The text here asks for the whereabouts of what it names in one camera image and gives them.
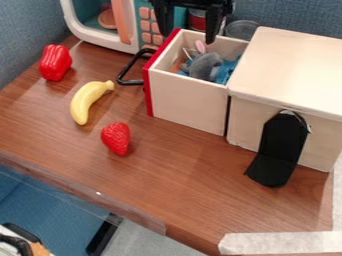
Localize yellow toy banana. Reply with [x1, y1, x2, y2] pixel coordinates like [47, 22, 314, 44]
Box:
[69, 79, 117, 127]

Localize drawer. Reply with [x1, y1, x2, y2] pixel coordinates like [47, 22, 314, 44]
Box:
[114, 27, 250, 137]

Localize red toy pepper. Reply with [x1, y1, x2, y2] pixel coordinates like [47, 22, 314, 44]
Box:
[37, 43, 74, 83]

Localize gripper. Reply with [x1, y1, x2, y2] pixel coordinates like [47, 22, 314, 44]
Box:
[146, 0, 237, 45]

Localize gray plush toy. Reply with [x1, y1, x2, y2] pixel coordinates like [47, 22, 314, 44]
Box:
[179, 39, 226, 82]

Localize red toy strawberry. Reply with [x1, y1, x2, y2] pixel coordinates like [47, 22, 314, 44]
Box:
[100, 121, 133, 157]

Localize clear glass cup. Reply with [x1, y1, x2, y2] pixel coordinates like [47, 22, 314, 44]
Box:
[223, 19, 262, 42]

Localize toy microwave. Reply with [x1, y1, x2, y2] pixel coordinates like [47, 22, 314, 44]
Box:
[58, 0, 189, 56]

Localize cabinet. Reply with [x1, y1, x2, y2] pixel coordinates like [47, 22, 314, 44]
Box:
[225, 26, 342, 174]

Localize red can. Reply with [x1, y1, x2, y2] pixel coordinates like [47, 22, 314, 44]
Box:
[187, 8, 209, 33]

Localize blue cloth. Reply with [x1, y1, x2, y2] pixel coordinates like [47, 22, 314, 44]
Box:
[173, 54, 244, 86]

